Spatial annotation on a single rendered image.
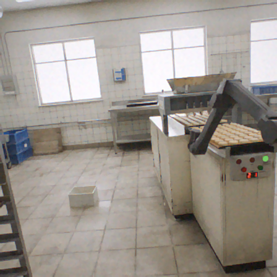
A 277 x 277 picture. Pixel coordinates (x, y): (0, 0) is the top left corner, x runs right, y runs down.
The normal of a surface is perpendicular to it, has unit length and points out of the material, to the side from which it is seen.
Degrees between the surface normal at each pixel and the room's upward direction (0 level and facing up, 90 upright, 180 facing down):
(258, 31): 90
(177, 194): 90
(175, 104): 90
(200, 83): 115
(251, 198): 90
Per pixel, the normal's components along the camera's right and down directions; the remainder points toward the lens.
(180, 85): 0.11, 0.61
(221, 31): -0.01, 0.22
